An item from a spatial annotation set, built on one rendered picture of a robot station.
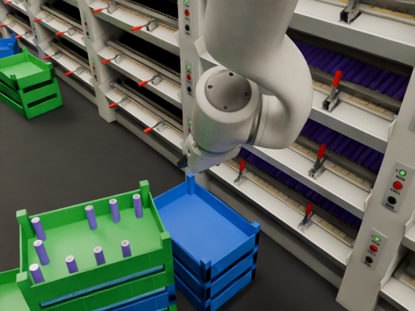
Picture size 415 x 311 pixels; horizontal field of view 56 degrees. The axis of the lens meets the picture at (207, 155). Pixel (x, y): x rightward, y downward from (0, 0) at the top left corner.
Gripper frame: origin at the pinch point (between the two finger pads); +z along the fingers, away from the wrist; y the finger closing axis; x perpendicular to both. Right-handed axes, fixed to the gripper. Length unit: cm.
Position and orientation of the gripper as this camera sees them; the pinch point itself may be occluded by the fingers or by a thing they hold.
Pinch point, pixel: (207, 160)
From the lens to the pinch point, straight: 80.1
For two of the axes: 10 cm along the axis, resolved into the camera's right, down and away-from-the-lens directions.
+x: -4.1, -8.8, 2.4
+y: 9.1, -3.7, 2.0
